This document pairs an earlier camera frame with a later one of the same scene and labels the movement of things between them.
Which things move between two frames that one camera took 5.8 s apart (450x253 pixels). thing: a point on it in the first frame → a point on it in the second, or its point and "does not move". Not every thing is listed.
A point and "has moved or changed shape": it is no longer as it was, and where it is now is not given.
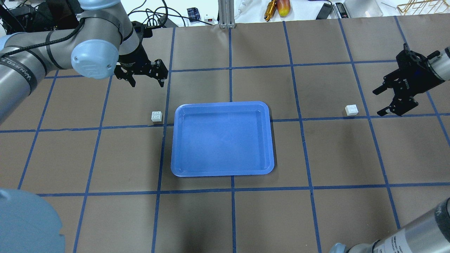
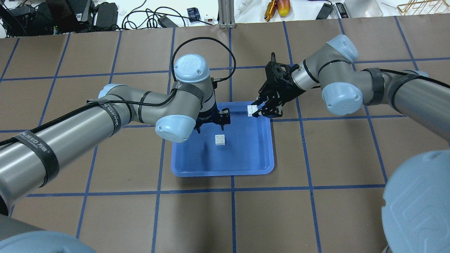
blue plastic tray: x=222 y=139 does not move
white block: x=351 y=110 has moved or changed shape
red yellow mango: x=283 y=7 does not move
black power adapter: x=324 y=12 does not move
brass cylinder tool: x=270 y=10 does not move
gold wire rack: x=421 y=7 does not move
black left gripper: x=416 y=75 → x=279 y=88
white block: x=156 y=116 has moved or changed shape
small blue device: x=193 y=14 does not move
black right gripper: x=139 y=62 → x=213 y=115
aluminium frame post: x=226 y=14 does not move
